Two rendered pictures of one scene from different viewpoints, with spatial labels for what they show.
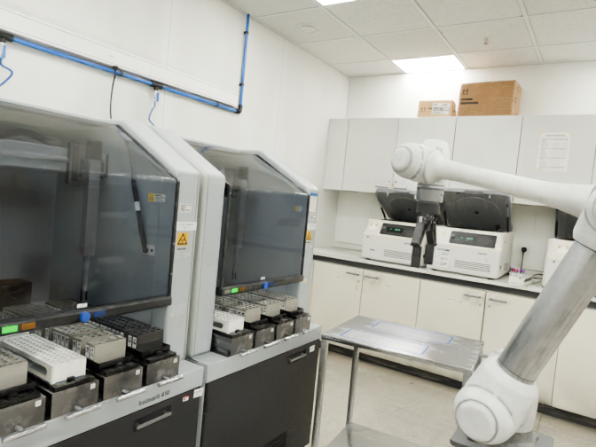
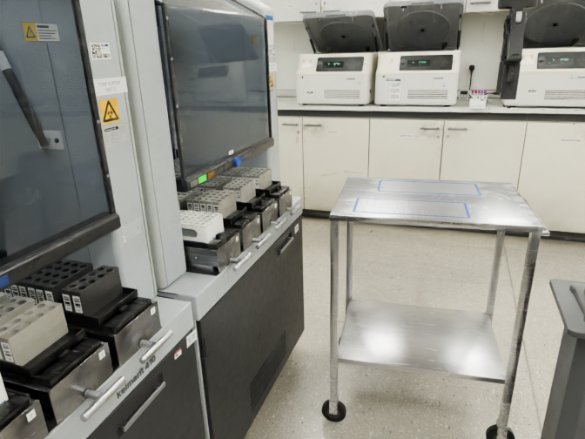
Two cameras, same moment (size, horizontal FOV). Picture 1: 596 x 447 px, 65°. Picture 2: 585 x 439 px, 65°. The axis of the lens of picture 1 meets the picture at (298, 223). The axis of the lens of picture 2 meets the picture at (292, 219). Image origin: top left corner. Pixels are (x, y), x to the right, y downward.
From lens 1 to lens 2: 0.72 m
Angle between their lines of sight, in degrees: 22
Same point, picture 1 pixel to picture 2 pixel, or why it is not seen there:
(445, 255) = (396, 86)
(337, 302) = not seen: hidden behind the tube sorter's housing
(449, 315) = (404, 153)
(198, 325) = (164, 244)
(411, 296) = (361, 139)
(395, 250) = (337, 89)
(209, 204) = (138, 41)
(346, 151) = not seen: outside the picture
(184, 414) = (181, 374)
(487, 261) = (444, 85)
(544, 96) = not seen: outside the picture
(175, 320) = (131, 247)
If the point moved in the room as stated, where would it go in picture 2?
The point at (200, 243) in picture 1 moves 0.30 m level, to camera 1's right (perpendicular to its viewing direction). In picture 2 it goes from (139, 114) to (273, 106)
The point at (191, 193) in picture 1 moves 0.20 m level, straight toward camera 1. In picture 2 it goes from (103, 22) to (116, 13)
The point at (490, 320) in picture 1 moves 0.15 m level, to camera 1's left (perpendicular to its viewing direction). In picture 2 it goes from (449, 151) to (430, 153)
